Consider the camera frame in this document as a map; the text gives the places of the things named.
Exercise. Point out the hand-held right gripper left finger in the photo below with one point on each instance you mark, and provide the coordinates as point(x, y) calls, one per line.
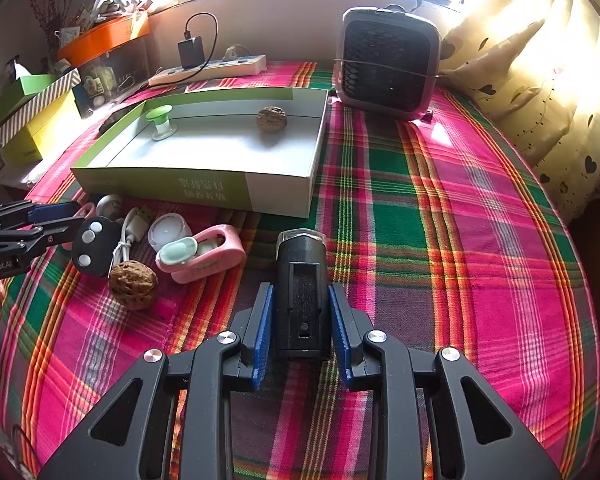
point(262, 340)

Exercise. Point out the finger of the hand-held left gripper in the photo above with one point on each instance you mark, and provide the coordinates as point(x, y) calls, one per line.
point(50, 237)
point(55, 211)

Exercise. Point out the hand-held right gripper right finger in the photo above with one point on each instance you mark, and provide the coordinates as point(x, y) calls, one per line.
point(339, 340)

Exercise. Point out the small pink object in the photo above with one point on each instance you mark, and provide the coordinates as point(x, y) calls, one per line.
point(88, 210)

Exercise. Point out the black and white round lid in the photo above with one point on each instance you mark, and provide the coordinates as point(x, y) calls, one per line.
point(92, 247)

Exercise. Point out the white egg-shaped object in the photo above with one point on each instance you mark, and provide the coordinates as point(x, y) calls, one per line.
point(109, 205)

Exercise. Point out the black bike light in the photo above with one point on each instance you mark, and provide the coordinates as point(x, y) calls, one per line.
point(300, 280)

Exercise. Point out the pink and mint holder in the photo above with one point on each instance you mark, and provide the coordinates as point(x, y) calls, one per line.
point(222, 255)

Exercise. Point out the brown walnut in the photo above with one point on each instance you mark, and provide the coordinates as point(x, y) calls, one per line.
point(271, 120)
point(132, 285)

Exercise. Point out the green and white cardboard box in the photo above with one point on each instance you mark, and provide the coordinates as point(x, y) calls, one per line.
point(190, 185)

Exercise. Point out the white paper sheet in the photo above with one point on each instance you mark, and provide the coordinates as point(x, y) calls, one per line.
point(15, 175)

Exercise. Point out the yellow cardboard box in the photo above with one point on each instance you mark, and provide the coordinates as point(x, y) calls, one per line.
point(45, 132)

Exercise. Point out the striped box lid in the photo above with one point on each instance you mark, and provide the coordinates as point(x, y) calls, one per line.
point(35, 105)

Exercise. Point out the white round cap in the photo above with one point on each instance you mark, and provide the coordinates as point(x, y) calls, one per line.
point(167, 230)

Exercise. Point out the black smartphone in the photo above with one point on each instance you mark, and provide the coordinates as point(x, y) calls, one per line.
point(120, 112)

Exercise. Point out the green and white spool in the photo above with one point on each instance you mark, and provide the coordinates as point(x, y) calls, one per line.
point(159, 112)

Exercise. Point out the clear storage box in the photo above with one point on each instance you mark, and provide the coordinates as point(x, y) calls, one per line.
point(105, 75)

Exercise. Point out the plaid blanket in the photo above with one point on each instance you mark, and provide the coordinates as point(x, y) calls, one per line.
point(455, 210)

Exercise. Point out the orange box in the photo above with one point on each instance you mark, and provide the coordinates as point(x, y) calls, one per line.
point(110, 35)

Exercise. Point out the dried flower branches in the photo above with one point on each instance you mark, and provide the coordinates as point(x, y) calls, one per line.
point(45, 5)

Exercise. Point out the black charger adapter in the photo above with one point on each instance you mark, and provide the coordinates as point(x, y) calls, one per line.
point(192, 52)

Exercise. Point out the white power strip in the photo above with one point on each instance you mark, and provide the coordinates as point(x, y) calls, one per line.
point(215, 68)

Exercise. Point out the white plug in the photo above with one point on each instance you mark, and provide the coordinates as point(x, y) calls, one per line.
point(235, 53)

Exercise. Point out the small black and white heater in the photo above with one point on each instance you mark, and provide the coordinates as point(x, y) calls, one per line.
point(385, 55)

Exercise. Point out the cream heart print curtain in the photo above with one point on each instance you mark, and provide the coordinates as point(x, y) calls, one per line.
point(530, 85)

